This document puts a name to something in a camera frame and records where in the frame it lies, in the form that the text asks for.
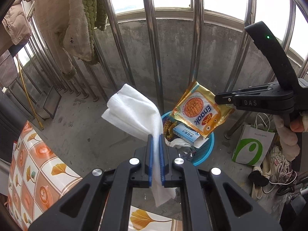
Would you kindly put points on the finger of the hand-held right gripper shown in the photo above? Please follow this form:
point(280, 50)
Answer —
point(250, 102)

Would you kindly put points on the blue plastic wastebasket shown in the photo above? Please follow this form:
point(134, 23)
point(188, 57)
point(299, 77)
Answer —
point(204, 154)

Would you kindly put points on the beige fleece garment green trim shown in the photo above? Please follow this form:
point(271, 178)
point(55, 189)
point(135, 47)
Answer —
point(60, 16)

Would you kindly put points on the green and white paper bag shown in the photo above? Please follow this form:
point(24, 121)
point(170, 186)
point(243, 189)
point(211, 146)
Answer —
point(250, 146)

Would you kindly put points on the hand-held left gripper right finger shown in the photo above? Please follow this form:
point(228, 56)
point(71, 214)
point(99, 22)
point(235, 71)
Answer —
point(163, 158)

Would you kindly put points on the white sneaker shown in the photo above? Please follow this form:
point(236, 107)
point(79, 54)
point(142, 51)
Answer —
point(280, 163)

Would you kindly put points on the beige flat shoe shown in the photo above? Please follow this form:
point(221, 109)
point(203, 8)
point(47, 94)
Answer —
point(257, 190)

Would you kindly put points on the framed screen panel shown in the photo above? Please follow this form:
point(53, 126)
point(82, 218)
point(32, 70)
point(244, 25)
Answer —
point(51, 102)

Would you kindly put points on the person's right hand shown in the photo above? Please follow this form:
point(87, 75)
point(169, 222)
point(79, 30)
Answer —
point(298, 126)

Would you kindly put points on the blue and white box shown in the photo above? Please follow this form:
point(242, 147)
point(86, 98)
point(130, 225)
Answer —
point(185, 132)

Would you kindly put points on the yellow pole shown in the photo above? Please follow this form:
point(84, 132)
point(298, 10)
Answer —
point(27, 93)

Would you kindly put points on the yellow snack packet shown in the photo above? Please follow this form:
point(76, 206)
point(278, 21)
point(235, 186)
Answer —
point(199, 110)

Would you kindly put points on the patterned plastic tablecloth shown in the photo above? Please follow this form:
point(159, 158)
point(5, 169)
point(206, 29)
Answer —
point(36, 163)

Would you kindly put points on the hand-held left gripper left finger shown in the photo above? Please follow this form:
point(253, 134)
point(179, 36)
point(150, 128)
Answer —
point(150, 158)

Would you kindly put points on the black sock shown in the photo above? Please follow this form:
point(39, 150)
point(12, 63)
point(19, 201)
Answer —
point(258, 178)

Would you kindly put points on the khaki padded jacket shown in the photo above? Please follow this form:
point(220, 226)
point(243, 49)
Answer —
point(16, 24)

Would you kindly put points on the metal balcony railing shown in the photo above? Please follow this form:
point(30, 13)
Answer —
point(150, 41)

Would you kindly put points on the white tissue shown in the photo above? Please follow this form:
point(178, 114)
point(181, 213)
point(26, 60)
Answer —
point(130, 115)
point(179, 144)

